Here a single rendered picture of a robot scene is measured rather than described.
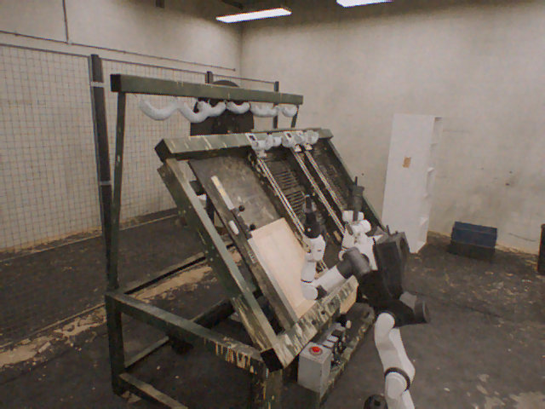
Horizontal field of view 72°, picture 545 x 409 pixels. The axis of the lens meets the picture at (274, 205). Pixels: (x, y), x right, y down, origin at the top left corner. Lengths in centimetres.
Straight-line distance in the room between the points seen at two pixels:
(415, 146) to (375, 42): 256
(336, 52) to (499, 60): 281
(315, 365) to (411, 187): 435
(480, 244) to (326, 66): 435
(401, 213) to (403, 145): 103
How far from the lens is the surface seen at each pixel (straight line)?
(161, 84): 247
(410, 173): 588
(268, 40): 883
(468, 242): 629
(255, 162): 258
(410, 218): 599
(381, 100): 747
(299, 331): 214
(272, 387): 210
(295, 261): 241
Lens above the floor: 203
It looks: 14 degrees down
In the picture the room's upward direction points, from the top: 2 degrees clockwise
